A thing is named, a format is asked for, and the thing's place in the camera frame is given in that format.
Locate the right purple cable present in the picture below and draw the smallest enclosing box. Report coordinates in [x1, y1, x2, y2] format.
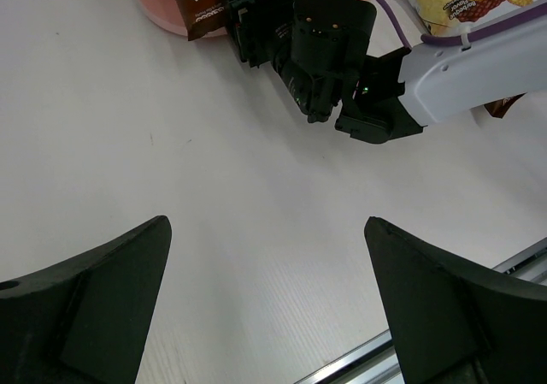
[348, 0, 547, 50]

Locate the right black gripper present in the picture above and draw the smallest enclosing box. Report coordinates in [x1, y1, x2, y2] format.
[221, 0, 296, 68]

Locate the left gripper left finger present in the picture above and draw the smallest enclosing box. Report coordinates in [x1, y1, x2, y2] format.
[1, 216, 172, 383]

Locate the aluminium mounting rail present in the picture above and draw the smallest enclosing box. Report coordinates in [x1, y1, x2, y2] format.
[294, 236, 547, 384]

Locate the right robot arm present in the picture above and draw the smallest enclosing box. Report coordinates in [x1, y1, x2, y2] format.
[222, 0, 546, 144]

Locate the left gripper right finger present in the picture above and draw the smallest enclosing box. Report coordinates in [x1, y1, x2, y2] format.
[363, 216, 547, 384]

